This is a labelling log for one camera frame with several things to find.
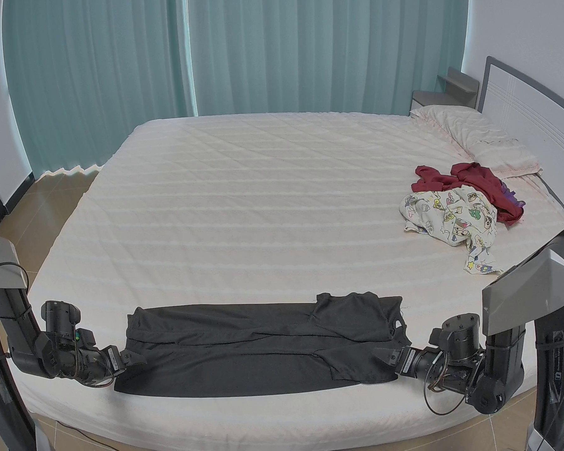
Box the blue-green curtain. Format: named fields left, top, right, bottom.
left=2, top=0, right=199, bottom=176
left=185, top=0, right=469, bottom=115

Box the grey bedside table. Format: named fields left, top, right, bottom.
left=411, top=67, right=480, bottom=110

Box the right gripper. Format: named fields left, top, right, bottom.
left=373, top=345, right=433, bottom=378

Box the pale pink pillow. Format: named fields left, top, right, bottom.
left=409, top=104, right=543, bottom=178

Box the purple garment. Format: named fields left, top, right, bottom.
left=499, top=179, right=528, bottom=208

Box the black cable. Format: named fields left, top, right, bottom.
left=0, top=262, right=30, bottom=291
left=54, top=420, right=123, bottom=451
left=422, top=373, right=472, bottom=416

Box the white printed pyjama top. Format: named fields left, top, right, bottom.
left=399, top=185, right=504, bottom=276

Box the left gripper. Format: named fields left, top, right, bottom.
left=99, top=345, right=133, bottom=376

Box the black T-shirt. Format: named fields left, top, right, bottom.
left=114, top=292, right=412, bottom=399

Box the bed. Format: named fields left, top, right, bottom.
left=7, top=55, right=564, bottom=440

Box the dark red garment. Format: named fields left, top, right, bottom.
left=411, top=161, right=525, bottom=227

